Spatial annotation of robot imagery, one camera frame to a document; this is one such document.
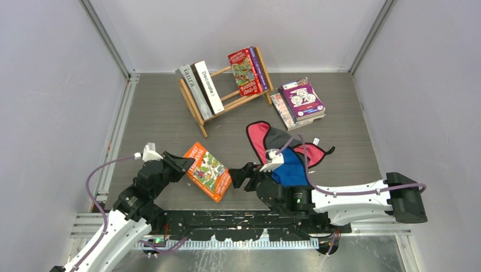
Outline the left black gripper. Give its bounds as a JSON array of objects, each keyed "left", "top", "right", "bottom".
[{"left": 151, "top": 151, "right": 194, "bottom": 198}]

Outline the orange 78-Storey Treehouse book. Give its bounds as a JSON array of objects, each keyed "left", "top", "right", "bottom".
[{"left": 184, "top": 142, "right": 232, "bottom": 202}]

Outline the wooden book rack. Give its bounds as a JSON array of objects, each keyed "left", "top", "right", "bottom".
[{"left": 176, "top": 46, "right": 273, "bottom": 138}]

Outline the purple illustrated book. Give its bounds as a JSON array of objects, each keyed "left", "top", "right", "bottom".
[{"left": 278, "top": 77, "right": 326, "bottom": 122}]

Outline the grey Iantra book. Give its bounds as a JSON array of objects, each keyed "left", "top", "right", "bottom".
[{"left": 175, "top": 65, "right": 213, "bottom": 120}]

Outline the white Decorate Furniture book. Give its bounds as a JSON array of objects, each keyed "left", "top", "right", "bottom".
[{"left": 193, "top": 61, "right": 225, "bottom": 114}]

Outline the red white illustrated book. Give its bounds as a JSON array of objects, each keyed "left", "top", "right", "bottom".
[{"left": 228, "top": 48, "right": 264, "bottom": 96}]

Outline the purple 52-Storey Treehouse book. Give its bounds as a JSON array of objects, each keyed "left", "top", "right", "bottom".
[{"left": 248, "top": 46, "right": 268, "bottom": 91}]

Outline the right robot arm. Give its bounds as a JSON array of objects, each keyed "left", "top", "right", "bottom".
[{"left": 228, "top": 163, "right": 428, "bottom": 233}]

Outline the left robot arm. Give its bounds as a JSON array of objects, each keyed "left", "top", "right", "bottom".
[{"left": 51, "top": 146, "right": 195, "bottom": 271}]

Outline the red grey cloth bib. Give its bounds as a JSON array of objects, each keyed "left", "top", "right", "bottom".
[{"left": 246, "top": 121, "right": 335, "bottom": 168}]

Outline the blue oven mitt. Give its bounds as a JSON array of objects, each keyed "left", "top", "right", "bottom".
[{"left": 271, "top": 147, "right": 309, "bottom": 187}]

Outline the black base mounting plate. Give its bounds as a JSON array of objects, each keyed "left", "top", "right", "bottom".
[{"left": 145, "top": 210, "right": 352, "bottom": 241}]

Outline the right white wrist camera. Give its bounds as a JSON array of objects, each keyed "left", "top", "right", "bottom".
[{"left": 259, "top": 149, "right": 284, "bottom": 172}]

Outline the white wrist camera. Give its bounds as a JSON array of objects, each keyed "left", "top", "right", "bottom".
[
  {"left": 259, "top": 149, "right": 284, "bottom": 172},
  {"left": 134, "top": 142, "right": 164, "bottom": 162}
]

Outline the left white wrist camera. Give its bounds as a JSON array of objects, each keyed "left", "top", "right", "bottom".
[{"left": 134, "top": 142, "right": 164, "bottom": 162}]

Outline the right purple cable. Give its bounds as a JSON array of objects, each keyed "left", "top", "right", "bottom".
[{"left": 276, "top": 134, "right": 427, "bottom": 257}]

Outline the purple cable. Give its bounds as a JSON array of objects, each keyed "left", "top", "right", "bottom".
[
  {"left": 276, "top": 134, "right": 427, "bottom": 257},
  {"left": 69, "top": 156, "right": 189, "bottom": 272}
]

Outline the slotted cable duct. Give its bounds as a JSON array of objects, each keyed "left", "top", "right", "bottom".
[{"left": 127, "top": 237, "right": 319, "bottom": 250}]

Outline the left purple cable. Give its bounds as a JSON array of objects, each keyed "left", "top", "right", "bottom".
[{"left": 69, "top": 156, "right": 189, "bottom": 272}]

